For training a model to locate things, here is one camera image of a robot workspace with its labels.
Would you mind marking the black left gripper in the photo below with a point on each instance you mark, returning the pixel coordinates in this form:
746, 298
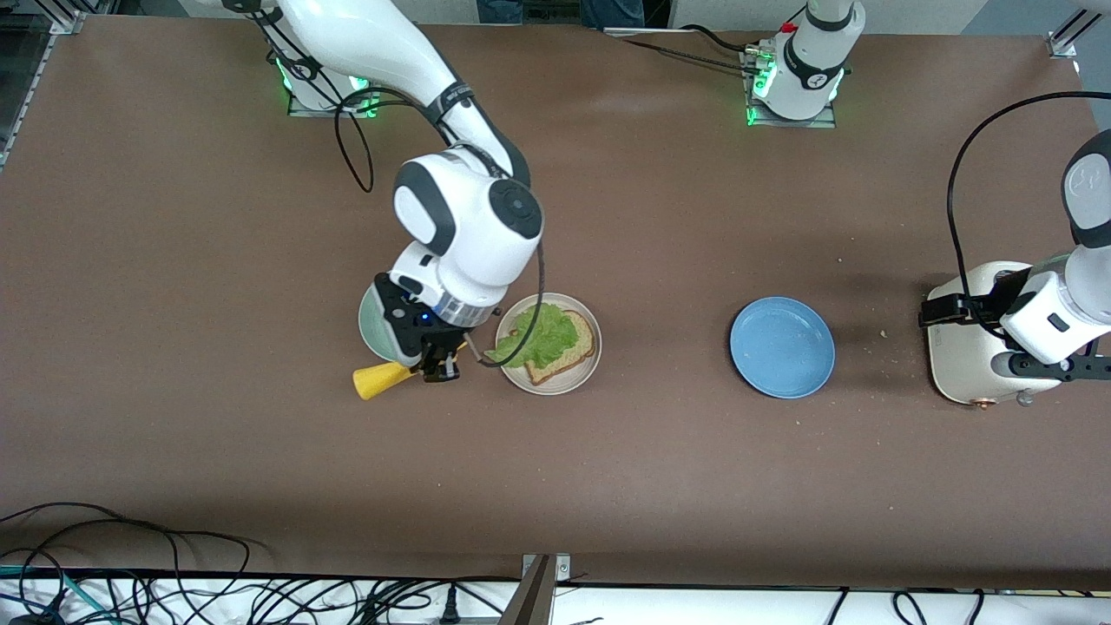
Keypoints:
976, 305

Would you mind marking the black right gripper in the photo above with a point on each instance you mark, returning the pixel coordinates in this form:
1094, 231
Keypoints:
442, 340

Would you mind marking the green lettuce leaf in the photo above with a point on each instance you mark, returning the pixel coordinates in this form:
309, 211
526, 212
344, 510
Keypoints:
547, 337

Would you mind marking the mint green plate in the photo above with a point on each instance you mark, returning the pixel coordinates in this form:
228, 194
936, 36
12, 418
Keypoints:
369, 325

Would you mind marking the black power plug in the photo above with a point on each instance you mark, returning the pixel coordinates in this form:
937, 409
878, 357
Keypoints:
449, 608

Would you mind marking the grey metal table bracket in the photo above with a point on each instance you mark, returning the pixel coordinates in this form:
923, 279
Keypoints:
534, 599

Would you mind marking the blue plate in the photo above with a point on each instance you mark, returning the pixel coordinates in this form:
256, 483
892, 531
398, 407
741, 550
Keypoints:
781, 347

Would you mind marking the person standing behind table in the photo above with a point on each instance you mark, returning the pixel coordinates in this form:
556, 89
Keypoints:
573, 10

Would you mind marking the flat grey metal bar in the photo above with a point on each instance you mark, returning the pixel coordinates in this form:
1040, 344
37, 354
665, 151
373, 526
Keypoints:
642, 32

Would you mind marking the beige plate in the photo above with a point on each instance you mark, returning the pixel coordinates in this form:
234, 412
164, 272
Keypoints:
564, 385

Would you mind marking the yellow mustard squeeze bottle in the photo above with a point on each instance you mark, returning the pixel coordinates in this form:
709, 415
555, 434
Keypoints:
378, 380

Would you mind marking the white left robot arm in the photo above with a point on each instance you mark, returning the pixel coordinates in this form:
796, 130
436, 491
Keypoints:
811, 52

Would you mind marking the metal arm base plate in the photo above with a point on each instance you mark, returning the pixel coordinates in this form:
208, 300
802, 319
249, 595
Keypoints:
790, 123
330, 114

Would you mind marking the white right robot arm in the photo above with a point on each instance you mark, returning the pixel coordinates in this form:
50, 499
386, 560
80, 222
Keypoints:
469, 217

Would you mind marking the perforated metal frame rail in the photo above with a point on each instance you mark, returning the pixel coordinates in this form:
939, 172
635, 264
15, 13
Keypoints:
68, 23

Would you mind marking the aluminium frame profile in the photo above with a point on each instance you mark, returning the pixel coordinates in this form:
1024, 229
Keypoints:
1076, 26

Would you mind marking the brown toast bread slice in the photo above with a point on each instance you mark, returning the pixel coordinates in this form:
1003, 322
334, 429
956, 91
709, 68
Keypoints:
575, 354

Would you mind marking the white toaster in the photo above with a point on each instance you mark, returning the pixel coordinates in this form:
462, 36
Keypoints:
955, 373

